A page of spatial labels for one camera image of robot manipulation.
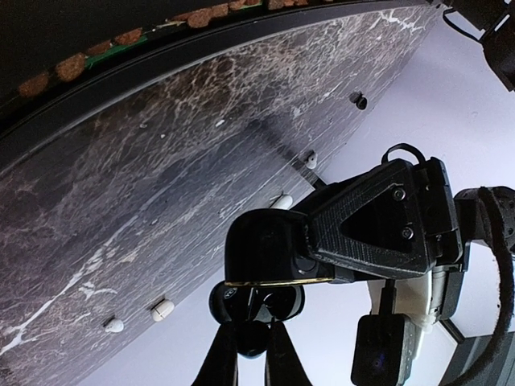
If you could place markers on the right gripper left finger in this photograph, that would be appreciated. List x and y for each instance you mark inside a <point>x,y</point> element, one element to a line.
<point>220,364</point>

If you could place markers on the beige gold-rimmed charging case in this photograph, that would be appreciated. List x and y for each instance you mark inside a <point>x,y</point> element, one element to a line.
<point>162,310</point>

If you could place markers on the white bud earbud left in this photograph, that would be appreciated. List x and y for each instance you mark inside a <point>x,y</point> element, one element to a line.
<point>311,160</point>

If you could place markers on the white bud earbud right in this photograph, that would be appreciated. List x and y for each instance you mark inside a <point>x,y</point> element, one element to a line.
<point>114,325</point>

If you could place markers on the black round charging case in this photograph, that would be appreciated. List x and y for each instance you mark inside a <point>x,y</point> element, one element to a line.
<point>268,261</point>

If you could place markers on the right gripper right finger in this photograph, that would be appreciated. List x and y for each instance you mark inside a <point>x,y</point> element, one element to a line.
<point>283,366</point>

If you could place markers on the black earbud front left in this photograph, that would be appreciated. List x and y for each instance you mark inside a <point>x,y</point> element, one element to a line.
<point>359,100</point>

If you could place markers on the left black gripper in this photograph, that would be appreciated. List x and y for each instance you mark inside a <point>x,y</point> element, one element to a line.
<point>372,224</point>

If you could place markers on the white bud earbud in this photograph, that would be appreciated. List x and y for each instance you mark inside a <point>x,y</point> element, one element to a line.
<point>311,160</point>
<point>114,325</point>

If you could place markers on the white oval charging case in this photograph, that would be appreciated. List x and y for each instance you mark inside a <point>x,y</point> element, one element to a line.
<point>282,202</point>

